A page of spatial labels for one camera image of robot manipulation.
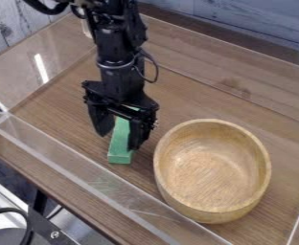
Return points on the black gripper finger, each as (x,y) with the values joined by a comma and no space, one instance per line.
(102,118)
(141,128)

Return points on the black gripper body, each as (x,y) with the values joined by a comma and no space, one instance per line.
(121,92)

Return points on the green rectangular block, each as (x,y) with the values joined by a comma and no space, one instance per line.
(120,154)

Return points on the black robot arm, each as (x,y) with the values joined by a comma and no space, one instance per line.
(118,31)

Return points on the brown wooden bowl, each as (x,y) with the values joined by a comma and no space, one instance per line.
(213,170)

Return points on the black metal table leg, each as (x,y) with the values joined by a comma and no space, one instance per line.
(41,202)

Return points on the clear acrylic tray wall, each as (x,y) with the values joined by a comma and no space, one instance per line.
(217,75)

